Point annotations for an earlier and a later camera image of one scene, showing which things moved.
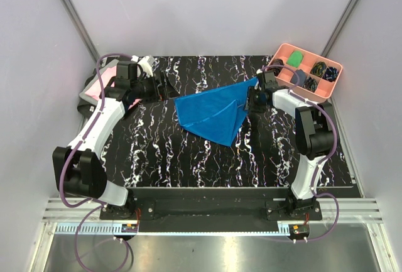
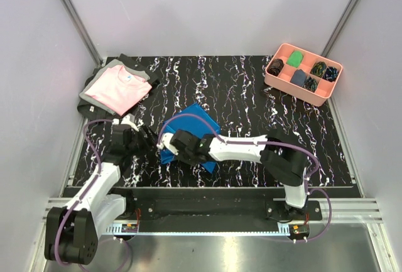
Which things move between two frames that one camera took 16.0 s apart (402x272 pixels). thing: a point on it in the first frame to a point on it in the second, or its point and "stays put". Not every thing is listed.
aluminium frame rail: [75, 13] stays put
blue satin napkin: [218, 112] to [196, 119]
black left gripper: [162, 93] to [149, 143]
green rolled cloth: [295, 58] stays put
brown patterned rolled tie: [277, 70] stays put
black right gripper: [249, 102] to [193, 163]
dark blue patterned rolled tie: [330, 73] stays put
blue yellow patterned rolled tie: [318, 69] stays put
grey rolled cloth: [302, 76] stays put
